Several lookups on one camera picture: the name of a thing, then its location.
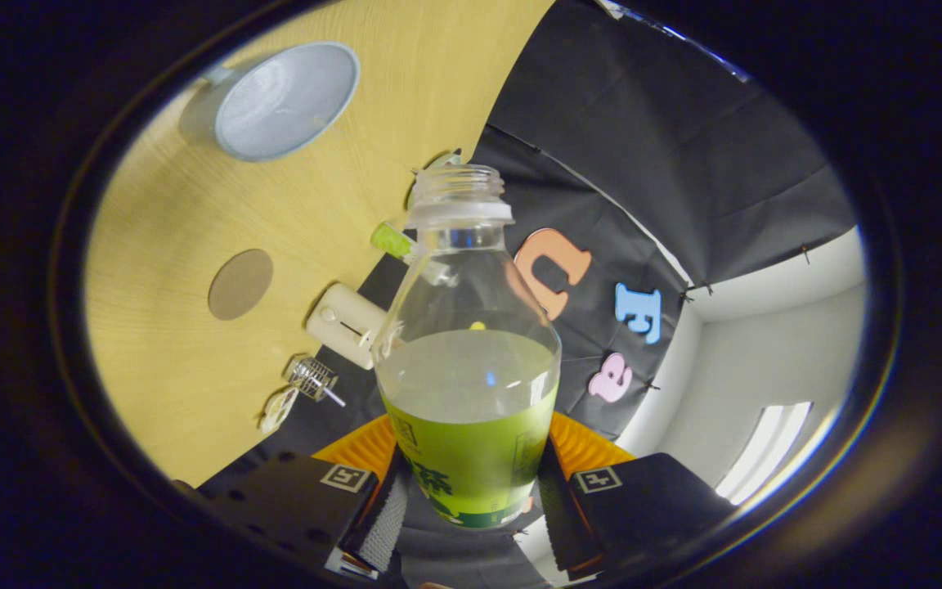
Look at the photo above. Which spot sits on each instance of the tall slim bottle white label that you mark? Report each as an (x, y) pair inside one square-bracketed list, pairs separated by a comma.
[(389, 240)]

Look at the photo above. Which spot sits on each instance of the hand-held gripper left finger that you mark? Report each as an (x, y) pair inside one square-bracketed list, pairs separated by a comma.
[(385, 528)]

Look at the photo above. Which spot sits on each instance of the white cup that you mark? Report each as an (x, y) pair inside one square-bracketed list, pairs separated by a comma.
[(283, 102)]

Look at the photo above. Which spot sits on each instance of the metal spoon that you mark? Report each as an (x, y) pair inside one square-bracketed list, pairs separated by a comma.
[(335, 398)]

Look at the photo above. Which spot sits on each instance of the white divided dish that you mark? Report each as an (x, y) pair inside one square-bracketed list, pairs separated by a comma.
[(279, 409)]

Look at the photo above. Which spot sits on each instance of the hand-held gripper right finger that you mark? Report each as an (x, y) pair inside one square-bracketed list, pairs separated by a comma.
[(561, 523)]

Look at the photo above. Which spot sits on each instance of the clear juice bottle green label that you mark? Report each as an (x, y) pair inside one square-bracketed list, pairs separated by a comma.
[(471, 458)]

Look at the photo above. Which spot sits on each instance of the cream toaster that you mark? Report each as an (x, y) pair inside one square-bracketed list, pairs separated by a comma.
[(340, 323)]

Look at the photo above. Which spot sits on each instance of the wooden table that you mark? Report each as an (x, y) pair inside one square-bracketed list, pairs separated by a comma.
[(177, 204)]

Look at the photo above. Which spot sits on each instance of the ceiling light panel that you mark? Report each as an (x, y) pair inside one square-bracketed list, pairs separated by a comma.
[(765, 450)]

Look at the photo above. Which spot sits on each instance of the round brown coaster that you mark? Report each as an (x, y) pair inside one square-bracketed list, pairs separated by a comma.
[(240, 285)]

